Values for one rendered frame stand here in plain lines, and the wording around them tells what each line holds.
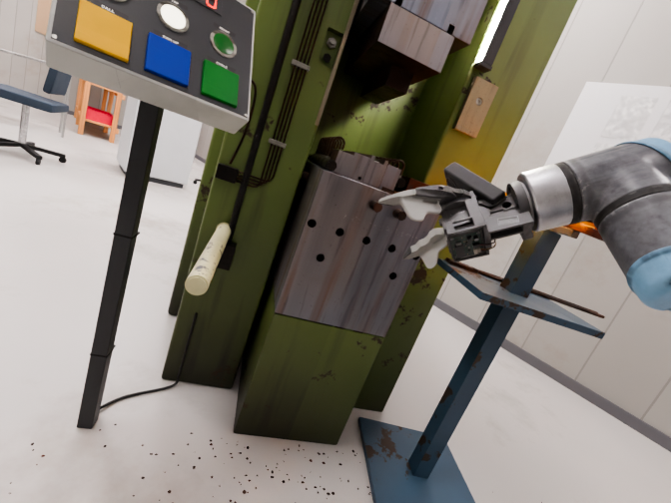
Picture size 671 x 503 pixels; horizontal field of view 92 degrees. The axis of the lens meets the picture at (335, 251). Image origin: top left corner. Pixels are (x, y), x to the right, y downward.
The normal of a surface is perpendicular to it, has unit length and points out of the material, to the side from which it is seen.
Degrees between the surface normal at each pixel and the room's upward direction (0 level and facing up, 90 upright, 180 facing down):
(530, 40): 90
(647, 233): 85
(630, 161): 60
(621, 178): 76
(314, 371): 90
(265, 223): 90
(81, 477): 0
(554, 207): 101
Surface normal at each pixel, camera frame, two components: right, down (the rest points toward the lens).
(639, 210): -0.76, -0.34
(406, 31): 0.19, 0.32
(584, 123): -0.69, -0.07
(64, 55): -0.01, 0.99
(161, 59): 0.65, -0.11
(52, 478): 0.34, -0.91
